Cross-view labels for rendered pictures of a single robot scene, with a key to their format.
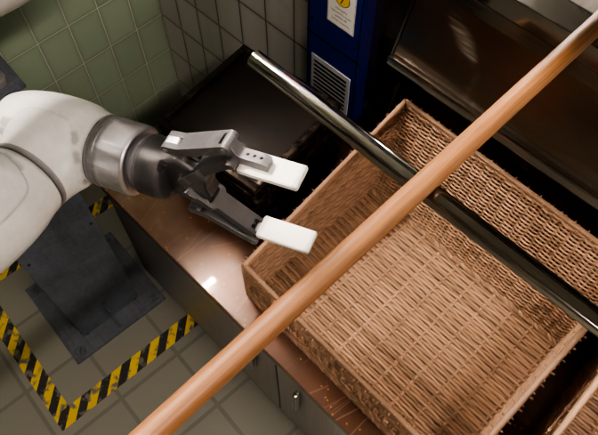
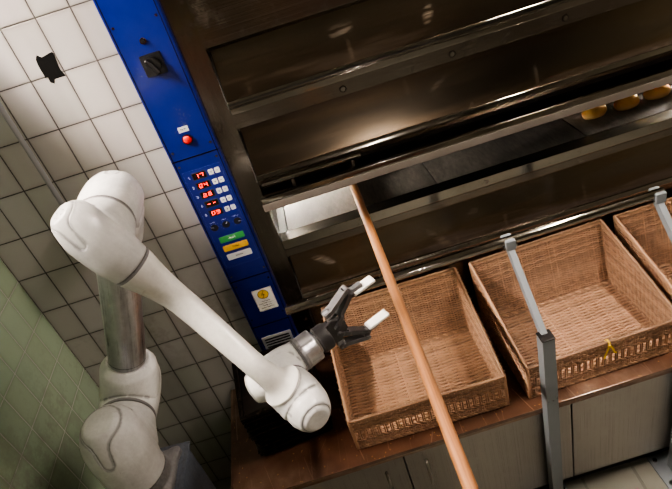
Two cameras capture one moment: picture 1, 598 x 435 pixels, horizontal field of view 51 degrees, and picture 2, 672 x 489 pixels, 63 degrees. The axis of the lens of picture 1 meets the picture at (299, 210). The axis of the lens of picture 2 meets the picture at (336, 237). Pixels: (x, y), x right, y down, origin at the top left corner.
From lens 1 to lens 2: 1.02 m
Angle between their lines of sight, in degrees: 39
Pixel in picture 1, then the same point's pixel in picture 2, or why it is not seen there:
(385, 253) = (380, 374)
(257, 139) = not seen: hidden behind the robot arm
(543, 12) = (344, 220)
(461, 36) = (321, 259)
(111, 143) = (305, 340)
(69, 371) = not seen: outside the picture
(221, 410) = not seen: outside the picture
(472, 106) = (350, 277)
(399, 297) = (407, 378)
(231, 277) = (343, 453)
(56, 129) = (284, 355)
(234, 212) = (356, 329)
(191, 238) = (305, 465)
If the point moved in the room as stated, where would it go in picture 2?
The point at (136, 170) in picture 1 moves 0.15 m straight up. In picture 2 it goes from (322, 339) to (305, 296)
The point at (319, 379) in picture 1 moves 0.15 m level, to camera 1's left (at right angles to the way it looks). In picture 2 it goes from (426, 434) to (405, 470)
